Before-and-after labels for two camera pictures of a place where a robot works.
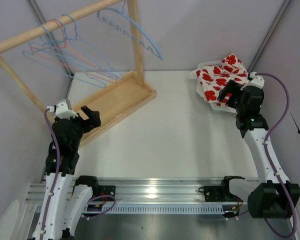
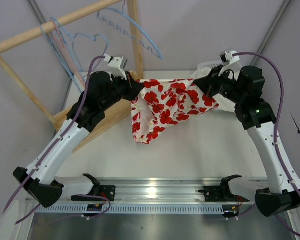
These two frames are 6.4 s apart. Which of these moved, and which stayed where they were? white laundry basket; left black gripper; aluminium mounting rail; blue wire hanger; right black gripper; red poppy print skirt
Moved: right black gripper; red poppy print skirt; left black gripper; blue wire hanger
Stayed: aluminium mounting rail; white laundry basket
